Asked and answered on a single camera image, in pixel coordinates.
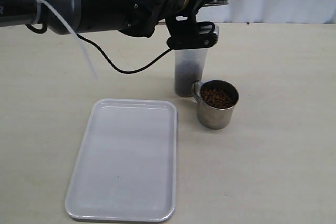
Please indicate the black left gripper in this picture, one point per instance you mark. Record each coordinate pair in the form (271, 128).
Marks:
(185, 32)

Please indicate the white backdrop curtain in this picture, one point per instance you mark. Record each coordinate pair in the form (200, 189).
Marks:
(271, 11)

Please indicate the translucent plastic tall container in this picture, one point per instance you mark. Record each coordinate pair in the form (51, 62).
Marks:
(189, 66)

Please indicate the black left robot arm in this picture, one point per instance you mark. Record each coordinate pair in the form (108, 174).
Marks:
(135, 18)

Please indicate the white rectangular tray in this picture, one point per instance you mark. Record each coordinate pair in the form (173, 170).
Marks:
(126, 167)

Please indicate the white zip tie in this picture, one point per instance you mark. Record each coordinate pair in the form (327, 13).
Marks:
(63, 17)

